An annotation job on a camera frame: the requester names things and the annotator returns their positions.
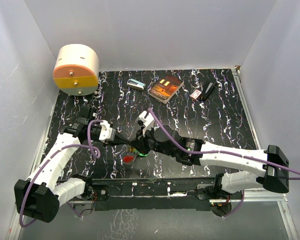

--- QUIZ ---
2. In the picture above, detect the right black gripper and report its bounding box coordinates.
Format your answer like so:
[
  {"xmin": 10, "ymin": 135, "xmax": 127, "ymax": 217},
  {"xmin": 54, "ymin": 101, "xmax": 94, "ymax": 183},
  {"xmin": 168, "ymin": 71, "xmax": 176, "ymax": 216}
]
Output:
[{"xmin": 129, "ymin": 124, "xmax": 177, "ymax": 158}]

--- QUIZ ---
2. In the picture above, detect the green tagged key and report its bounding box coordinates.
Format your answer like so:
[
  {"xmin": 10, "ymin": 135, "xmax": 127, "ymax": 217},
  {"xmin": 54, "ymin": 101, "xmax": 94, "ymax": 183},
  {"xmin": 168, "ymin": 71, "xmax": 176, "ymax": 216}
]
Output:
[{"xmin": 138, "ymin": 152, "xmax": 149, "ymax": 157}]

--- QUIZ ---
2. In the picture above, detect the red keyring opener tool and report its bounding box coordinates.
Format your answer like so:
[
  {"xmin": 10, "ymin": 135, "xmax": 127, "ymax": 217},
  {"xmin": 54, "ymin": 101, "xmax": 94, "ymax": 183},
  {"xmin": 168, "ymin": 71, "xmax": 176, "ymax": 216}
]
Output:
[{"xmin": 123, "ymin": 155, "xmax": 135, "ymax": 164}]

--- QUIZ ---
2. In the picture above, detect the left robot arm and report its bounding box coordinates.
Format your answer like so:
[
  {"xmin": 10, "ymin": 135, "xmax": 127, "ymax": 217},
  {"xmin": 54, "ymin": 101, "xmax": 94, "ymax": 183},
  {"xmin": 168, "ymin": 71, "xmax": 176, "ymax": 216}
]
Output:
[{"xmin": 14, "ymin": 106, "xmax": 129, "ymax": 228}]

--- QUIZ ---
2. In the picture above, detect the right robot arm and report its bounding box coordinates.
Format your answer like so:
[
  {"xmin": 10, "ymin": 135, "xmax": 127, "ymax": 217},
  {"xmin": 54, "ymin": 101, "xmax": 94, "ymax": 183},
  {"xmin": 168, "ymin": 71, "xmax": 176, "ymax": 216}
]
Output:
[{"xmin": 129, "ymin": 125, "xmax": 289, "ymax": 199}]

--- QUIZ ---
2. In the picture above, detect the teal and white stapler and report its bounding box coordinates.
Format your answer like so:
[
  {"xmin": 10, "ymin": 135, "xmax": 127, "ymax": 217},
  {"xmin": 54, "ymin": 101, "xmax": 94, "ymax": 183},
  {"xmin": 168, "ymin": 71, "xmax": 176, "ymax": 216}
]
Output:
[{"xmin": 127, "ymin": 78, "xmax": 146, "ymax": 91}]

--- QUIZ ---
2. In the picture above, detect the orange paperback book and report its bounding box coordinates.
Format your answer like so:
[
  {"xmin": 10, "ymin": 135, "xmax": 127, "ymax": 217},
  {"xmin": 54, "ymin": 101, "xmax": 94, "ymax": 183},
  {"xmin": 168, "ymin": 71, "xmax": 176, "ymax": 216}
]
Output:
[{"xmin": 148, "ymin": 75, "xmax": 184, "ymax": 104}]

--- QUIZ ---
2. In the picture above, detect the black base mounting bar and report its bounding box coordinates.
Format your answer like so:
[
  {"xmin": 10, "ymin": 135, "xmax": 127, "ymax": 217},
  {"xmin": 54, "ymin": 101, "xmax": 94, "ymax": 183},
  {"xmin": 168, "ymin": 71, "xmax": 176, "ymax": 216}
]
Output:
[{"xmin": 61, "ymin": 176, "xmax": 243, "ymax": 213}]

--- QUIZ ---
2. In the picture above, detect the small red white card box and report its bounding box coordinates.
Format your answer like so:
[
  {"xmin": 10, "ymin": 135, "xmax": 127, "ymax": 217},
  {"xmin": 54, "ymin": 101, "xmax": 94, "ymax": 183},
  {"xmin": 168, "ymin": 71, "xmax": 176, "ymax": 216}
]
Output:
[{"xmin": 190, "ymin": 89, "xmax": 202, "ymax": 101}]

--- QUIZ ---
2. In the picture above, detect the round pastel drawer cabinet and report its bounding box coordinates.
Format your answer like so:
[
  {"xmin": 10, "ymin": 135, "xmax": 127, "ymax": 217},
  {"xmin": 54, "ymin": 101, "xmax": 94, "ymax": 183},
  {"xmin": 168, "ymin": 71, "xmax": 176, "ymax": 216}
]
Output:
[{"xmin": 52, "ymin": 44, "xmax": 100, "ymax": 96}]

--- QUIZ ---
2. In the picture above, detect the black rectangular case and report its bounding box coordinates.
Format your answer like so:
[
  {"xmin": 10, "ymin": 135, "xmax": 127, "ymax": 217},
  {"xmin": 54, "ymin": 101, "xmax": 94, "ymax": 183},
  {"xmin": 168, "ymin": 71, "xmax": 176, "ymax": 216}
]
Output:
[{"xmin": 200, "ymin": 82, "xmax": 217, "ymax": 102}]

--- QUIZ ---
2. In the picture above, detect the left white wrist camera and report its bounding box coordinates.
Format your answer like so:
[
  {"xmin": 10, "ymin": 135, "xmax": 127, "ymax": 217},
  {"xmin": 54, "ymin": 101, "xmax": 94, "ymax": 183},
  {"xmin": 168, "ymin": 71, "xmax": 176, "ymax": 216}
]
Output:
[{"xmin": 99, "ymin": 120, "xmax": 116, "ymax": 143}]

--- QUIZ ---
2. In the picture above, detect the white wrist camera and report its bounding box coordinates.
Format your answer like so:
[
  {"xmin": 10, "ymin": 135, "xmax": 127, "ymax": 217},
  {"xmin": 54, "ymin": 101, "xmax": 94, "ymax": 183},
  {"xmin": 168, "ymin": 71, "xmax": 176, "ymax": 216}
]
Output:
[
  {"xmin": 137, "ymin": 111, "xmax": 155, "ymax": 137},
  {"xmin": 99, "ymin": 120, "xmax": 116, "ymax": 143}
]

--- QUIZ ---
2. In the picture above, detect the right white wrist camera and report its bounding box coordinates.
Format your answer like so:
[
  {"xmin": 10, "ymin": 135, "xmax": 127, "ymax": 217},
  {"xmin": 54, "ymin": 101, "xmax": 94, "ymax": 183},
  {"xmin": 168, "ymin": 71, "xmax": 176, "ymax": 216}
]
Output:
[{"xmin": 137, "ymin": 111, "xmax": 155, "ymax": 137}]

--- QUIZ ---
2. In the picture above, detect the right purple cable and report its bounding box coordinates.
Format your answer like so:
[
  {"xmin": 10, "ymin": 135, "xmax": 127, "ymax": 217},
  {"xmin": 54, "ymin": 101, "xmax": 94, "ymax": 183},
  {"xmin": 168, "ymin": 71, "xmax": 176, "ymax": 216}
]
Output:
[{"xmin": 147, "ymin": 108, "xmax": 300, "ymax": 218}]

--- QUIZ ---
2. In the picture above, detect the aluminium frame rail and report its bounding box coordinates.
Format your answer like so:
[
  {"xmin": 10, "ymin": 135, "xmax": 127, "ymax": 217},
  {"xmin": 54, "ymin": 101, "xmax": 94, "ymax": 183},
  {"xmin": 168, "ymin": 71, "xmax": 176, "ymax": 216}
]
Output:
[{"xmin": 6, "ymin": 181, "xmax": 300, "ymax": 240}]

